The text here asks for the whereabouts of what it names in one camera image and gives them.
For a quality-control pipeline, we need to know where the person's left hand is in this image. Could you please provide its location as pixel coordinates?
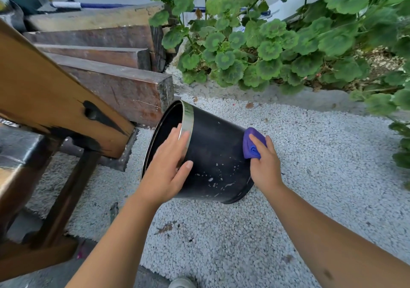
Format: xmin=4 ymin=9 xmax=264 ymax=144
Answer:
xmin=135 ymin=123 xmax=194 ymax=206

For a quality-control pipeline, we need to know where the person's right hand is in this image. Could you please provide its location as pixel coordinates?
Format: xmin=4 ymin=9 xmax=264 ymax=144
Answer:
xmin=249 ymin=133 xmax=286 ymax=196

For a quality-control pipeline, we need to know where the purple microfibre cloth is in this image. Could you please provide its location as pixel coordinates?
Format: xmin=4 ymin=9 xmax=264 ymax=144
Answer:
xmin=242 ymin=127 xmax=267 ymax=160

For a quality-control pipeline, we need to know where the black bucket with metal rim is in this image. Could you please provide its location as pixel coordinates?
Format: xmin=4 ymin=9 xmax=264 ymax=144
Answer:
xmin=141 ymin=100 xmax=255 ymax=204

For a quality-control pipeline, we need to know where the person's right forearm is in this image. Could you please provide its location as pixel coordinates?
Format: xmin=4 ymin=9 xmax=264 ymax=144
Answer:
xmin=265 ymin=181 xmax=410 ymax=288

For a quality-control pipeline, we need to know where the person's left forearm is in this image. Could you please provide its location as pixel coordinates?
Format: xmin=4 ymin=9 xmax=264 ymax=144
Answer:
xmin=65 ymin=194 xmax=161 ymax=288

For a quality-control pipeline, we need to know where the person's white shoe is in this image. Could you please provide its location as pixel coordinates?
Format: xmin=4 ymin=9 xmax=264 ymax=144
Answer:
xmin=168 ymin=276 xmax=198 ymax=288

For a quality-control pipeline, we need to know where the grey metal strip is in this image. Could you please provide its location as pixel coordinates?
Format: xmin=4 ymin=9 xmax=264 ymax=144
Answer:
xmin=109 ymin=202 xmax=120 ymax=224

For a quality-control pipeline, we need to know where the grey concrete garden curb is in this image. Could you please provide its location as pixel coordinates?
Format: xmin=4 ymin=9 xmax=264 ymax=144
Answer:
xmin=166 ymin=63 xmax=410 ymax=122

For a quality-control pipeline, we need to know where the thick dark wooden beam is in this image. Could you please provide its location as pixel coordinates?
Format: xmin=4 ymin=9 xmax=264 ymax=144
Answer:
xmin=43 ymin=52 xmax=175 ymax=128

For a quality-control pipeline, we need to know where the small pink object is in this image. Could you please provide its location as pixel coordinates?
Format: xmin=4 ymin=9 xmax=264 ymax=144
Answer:
xmin=76 ymin=239 xmax=88 ymax=260

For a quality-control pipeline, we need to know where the green geranium plant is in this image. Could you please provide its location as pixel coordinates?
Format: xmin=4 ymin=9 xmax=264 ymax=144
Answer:
xmin=148 ymin=0 xmax=410 ymax=191

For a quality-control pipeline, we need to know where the thin reddish wooden beam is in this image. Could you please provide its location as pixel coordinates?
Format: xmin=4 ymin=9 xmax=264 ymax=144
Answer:
xmin=33 ymin=43 xmax=152 ymax=71

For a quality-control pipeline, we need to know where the wooden bench with backrest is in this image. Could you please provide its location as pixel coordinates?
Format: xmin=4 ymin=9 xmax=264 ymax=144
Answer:
xmin=0 ymin=19 xmax=138 ymax=282

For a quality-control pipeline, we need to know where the long dark wooden beam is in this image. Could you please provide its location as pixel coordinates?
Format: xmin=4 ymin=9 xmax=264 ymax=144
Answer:
xmin=23 ymin=25 xmax=167 ymax=73

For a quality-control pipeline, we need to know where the pale wooden beam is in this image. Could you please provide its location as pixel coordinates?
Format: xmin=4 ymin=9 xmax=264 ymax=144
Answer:
xmin=25 ymin=2 xmax=180 ymax=54

